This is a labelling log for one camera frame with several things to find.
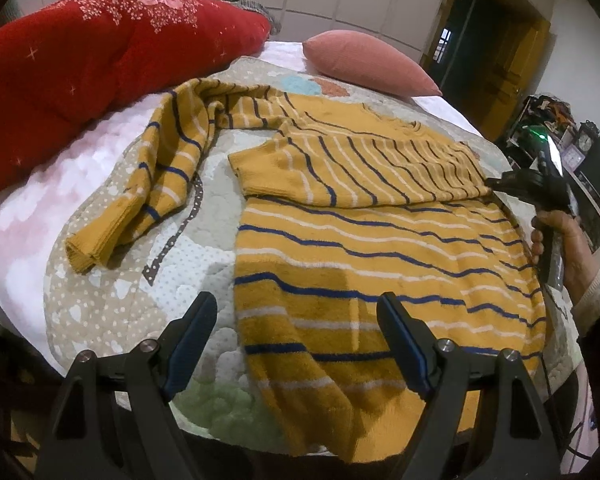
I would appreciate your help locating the yellow striped knit sweater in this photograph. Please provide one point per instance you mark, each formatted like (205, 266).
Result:
(342, 205)

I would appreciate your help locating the person's right hand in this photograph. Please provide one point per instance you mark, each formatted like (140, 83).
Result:
(580, 266)

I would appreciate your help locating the dark table clock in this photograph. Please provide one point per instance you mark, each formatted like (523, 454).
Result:
(587, 135)

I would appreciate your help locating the red floral duvet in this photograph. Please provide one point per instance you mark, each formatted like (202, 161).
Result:
(75, 60)

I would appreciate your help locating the wooden door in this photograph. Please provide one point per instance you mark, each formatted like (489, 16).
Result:
(483, 55)

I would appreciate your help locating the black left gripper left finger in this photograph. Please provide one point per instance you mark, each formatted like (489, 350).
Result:
(112, 417)

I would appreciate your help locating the grey knit blanket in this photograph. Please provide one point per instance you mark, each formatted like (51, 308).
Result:
(255, 7)

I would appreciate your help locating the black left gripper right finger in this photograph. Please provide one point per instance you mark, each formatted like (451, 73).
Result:
(483, 418)

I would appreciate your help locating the patchwork heart quilt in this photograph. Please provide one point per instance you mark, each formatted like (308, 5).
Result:
(152, 281)

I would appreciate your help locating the pink corduroy pillow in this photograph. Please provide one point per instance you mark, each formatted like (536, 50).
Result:
(368, 62)

